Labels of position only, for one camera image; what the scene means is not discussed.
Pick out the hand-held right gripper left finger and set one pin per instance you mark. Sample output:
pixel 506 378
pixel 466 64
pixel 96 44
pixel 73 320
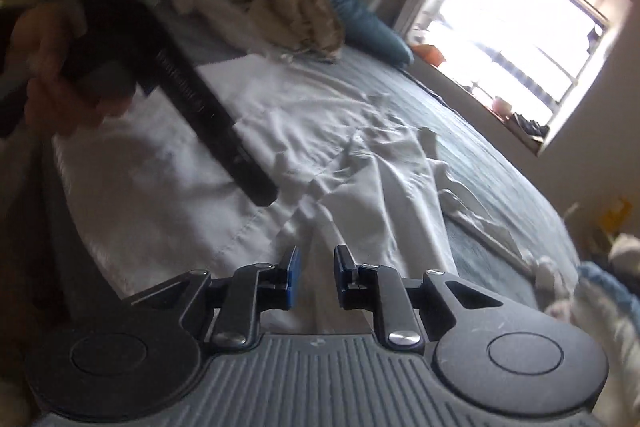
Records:
pixel 292 277

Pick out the white folded garment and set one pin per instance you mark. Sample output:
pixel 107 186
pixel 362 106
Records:
pixel 610 337

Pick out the yellow box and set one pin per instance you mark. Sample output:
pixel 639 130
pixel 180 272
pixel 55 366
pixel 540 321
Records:
pixel 615 217

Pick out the small pink pot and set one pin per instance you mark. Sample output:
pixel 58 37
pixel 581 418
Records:
pixel 501 105

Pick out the crumpled tan garment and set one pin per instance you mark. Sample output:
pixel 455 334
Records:
pixel 300 12

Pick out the beige folded garment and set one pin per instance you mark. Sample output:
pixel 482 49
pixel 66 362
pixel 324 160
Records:
pixel 627 252

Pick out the person's left hand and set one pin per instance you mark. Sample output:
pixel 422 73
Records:
pixel 45 57

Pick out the white shirt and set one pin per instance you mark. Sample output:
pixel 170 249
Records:
pixel 325 147

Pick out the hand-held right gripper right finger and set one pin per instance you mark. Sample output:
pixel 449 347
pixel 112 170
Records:
pixel 342 277

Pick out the dark sneakers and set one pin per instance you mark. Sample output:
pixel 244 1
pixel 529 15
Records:
pixel 530 126

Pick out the orange object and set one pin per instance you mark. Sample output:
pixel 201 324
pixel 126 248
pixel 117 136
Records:
pixel 429 55

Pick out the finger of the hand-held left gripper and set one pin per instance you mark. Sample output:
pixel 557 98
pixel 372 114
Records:
pixel 255 184

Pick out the bright window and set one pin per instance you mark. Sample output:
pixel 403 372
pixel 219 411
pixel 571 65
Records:
pixel 525 17

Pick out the blue folded garment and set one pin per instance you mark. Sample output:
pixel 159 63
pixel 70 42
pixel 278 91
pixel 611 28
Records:
pixel 610 282

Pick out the grey bed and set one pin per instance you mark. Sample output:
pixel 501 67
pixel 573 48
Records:
pixel 475 147

